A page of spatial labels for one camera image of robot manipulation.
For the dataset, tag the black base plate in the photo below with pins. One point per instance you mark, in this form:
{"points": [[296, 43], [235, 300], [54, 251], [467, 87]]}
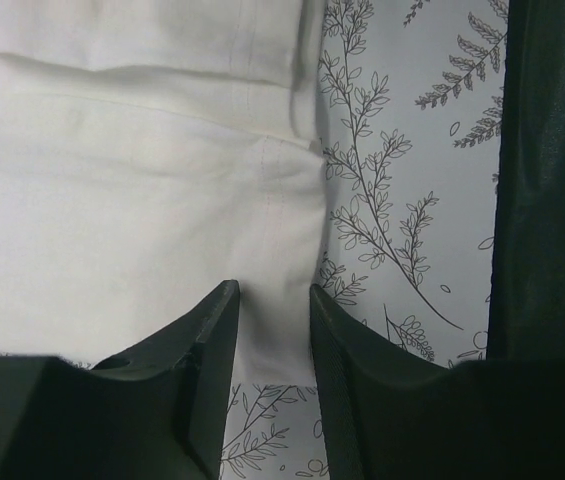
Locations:
{"points": [[527, 309]]}

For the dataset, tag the white t shirt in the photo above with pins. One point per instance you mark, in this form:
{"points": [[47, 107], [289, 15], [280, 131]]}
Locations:
{"points": [[148, 151]]}

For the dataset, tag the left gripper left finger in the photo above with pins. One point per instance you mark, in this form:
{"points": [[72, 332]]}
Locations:
{"points": [[156, 410]]}

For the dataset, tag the floral table mat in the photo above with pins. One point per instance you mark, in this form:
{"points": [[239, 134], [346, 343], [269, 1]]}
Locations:
{"points": [[410, 116]]}

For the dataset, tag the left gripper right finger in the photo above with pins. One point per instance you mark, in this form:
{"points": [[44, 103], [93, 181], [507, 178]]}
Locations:
{"points": [[388, 414]]}

